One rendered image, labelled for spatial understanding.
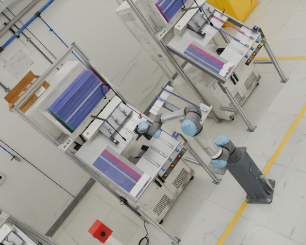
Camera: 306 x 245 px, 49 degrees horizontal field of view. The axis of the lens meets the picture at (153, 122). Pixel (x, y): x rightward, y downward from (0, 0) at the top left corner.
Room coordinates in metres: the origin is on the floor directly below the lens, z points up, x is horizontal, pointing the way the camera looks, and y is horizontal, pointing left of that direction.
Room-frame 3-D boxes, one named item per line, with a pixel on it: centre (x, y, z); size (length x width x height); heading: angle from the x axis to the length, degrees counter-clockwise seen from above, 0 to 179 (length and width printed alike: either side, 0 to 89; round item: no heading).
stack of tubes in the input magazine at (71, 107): (2.93, 0.36, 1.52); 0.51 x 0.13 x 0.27; 109
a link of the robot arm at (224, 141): (2.11, -0.31, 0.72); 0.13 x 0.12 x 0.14; 129
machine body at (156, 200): (3.03, 0.45, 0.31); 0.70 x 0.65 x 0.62; 109
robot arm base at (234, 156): (2.11, -0.32, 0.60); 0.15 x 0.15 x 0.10
